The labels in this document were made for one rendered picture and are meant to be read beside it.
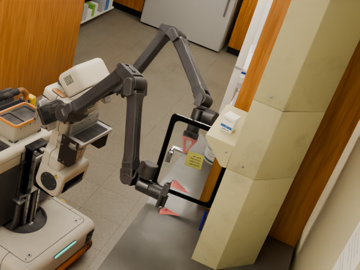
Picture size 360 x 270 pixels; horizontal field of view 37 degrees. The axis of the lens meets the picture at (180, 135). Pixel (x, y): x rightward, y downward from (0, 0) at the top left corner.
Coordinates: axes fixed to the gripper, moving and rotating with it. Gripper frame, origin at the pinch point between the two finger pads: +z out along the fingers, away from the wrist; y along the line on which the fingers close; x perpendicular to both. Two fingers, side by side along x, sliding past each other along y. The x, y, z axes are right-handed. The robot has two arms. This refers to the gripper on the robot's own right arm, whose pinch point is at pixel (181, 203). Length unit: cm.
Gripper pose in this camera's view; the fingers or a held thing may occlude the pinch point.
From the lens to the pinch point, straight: 216.9
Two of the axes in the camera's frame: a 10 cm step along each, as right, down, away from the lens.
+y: 3.9, -9.2, -0.8
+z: 9.0, 4.0, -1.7
